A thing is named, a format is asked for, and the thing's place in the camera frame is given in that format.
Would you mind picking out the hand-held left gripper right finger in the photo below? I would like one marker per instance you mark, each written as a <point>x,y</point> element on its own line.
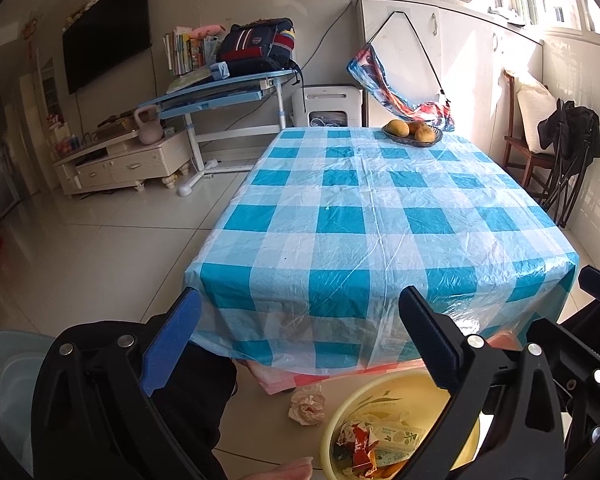
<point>430,340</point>

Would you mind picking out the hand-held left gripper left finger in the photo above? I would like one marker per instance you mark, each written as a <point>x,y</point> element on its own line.
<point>172,340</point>

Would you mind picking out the yellow plastic basin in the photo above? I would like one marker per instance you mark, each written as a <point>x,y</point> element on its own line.
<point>380,395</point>

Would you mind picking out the red snack wrapper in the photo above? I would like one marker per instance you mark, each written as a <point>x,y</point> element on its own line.
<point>357,442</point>

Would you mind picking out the orange peel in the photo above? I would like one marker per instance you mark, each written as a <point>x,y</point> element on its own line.
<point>387,471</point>

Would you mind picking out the white tissue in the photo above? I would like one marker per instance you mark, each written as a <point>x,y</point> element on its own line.
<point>307,405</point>

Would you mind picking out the person's left hand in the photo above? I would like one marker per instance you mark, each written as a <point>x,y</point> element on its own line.
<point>285,472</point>

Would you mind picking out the pink checked under cloth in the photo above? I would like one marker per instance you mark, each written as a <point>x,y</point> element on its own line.
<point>280,380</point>

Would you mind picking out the blue checked plastic tablecloth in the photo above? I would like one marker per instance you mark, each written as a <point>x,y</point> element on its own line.
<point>360,230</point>

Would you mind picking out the wooden chair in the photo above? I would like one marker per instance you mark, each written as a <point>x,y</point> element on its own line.
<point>522,152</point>

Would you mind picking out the black folding chair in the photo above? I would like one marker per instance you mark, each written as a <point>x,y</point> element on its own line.
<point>570,130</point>

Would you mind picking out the pale blue plastic chair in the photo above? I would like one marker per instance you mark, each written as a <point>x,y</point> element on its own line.
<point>7,385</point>

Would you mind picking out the cream television cabinet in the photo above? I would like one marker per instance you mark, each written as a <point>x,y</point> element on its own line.
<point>130,160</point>

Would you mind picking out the white cushion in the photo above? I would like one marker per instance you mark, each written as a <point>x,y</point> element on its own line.
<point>532,110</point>

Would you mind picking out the dark fruit bowl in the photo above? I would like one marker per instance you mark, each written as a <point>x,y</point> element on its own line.
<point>410,142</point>

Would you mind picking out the pink kettlebell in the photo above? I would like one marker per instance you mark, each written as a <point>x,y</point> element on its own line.
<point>149,130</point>

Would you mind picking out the blue study desk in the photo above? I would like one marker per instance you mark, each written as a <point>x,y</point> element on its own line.
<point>215,90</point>

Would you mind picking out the colourful printed tote bag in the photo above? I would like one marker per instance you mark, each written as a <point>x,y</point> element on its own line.
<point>380,85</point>

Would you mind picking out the white stool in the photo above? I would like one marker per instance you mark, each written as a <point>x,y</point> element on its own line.
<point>330,100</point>

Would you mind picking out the white cabinet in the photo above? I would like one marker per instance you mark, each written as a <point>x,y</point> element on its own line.
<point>460,60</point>

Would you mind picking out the row of books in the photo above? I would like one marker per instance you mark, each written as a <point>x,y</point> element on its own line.
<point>182,50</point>

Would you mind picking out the navy and red backpack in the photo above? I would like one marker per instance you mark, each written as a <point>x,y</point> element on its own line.
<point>255,45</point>

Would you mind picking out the pink plush toy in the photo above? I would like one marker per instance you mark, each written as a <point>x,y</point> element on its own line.
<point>207,31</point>

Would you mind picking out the black wall television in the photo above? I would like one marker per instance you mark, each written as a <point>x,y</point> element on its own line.
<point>105,35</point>

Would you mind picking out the red wall ornament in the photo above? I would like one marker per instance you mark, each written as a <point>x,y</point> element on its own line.
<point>28,32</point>

